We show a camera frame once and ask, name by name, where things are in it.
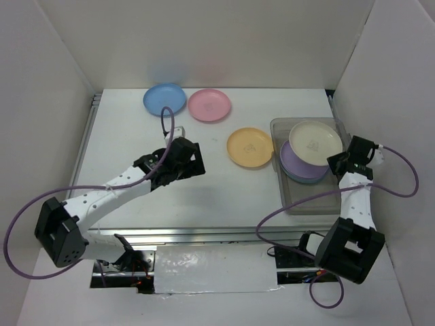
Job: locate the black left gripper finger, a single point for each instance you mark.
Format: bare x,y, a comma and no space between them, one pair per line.
161,179
195,167

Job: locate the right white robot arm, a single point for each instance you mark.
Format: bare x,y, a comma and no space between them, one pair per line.
352,245

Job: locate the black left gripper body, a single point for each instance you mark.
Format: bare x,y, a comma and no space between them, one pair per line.
160,153

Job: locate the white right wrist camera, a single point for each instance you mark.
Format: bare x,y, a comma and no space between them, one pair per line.
378,157

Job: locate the cream plastic plate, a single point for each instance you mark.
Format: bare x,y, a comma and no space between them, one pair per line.
314,142

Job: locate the blue plastic plate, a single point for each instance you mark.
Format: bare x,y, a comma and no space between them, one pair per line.
164,95

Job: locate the white foam cover panel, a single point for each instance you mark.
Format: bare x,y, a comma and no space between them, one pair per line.
224,268

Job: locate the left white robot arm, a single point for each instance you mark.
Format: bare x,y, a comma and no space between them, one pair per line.
63,228

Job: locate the pink plastic plate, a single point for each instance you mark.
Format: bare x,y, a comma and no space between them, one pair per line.
209,105

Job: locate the orange plastic plate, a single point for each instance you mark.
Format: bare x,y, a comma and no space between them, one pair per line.
250,147

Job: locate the lilac plastic plate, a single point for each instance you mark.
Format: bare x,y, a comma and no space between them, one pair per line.
291,163

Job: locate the white watermelon pattern plate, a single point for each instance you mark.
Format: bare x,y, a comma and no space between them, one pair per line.
305,180

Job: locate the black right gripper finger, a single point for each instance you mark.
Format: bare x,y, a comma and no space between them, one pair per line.
336,160
339,170

